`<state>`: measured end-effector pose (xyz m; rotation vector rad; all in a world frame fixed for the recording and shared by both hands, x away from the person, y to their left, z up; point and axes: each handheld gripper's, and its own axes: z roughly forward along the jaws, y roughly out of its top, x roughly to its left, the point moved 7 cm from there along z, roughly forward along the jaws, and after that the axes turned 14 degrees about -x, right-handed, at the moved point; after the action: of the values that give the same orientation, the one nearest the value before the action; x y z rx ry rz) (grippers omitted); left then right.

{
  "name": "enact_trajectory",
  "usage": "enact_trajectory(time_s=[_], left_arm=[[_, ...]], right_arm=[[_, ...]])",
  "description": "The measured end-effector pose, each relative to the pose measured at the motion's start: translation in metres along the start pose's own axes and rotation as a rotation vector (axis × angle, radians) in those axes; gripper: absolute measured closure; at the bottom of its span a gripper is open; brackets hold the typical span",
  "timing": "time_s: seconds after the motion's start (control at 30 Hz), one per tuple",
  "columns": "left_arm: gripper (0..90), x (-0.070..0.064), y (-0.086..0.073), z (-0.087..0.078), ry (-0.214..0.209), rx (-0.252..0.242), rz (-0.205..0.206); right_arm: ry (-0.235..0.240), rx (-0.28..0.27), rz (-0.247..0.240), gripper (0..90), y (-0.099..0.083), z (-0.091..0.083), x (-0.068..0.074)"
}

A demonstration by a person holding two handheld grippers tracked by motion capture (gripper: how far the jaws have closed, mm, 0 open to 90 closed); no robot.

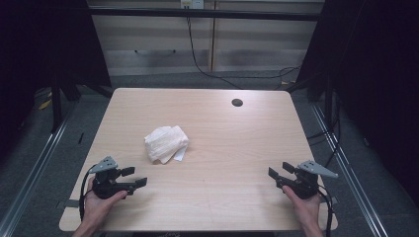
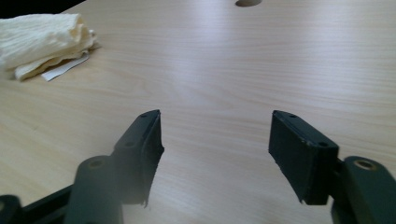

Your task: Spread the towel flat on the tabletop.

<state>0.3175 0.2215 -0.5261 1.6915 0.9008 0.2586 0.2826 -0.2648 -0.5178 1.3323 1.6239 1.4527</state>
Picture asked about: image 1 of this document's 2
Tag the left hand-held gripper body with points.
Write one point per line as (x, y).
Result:
(105, 189)

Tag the yellow floor object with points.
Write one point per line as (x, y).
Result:
(45, 104)

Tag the dark curtain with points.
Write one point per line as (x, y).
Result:
(378, 82)
(39, 42)

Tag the dark round table grommet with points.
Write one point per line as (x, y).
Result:
(237, 102)

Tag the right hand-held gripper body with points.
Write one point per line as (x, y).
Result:
(304, 184)

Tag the grey tape strip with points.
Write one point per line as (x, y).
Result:
(334, 199)
(70, 203)

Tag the black stand post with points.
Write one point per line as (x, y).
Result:
(56, 105)

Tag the person's left hand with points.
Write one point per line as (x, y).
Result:
(97, 209)

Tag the small black floor object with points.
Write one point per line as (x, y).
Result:
(80, 138)

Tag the black horizontal frame bar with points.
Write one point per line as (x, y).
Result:
(204, 14)

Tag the white towel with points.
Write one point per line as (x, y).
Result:
(164, 143)

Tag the white wall socket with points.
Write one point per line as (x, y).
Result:
(192, 4)

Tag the person's right hand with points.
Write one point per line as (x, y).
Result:
(309, 210)

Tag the metal floor rail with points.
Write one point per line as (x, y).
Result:
(33, 174)
(349, 177)

